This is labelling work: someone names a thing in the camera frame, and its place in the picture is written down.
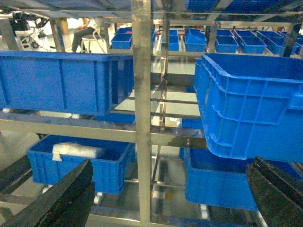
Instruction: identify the seated person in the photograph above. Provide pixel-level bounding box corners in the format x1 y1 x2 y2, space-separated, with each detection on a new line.
71 17 107 53

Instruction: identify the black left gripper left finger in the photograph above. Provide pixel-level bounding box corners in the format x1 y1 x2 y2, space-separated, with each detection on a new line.
1 159 95 227

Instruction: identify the large blue crate upper right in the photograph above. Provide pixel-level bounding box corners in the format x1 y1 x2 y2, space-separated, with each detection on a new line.
194 53 303 163

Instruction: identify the long blue bin upper left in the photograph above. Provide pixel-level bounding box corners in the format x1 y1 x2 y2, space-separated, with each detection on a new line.
0 51 134 116

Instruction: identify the stainless steel shelf rack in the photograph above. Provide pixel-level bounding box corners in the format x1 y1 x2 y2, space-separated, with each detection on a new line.
0 0 303 227

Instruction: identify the white plastic bag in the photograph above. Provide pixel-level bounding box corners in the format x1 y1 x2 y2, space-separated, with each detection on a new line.
52 142 107 161

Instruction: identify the blue bin lower right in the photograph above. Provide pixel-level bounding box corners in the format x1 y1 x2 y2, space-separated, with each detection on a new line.
179 148 258 211

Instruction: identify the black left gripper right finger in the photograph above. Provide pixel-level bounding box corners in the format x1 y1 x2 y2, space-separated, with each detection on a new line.
246 157 303 227

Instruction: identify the blue bin lower left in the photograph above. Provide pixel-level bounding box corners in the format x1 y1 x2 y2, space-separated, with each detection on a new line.
27 135 135 194

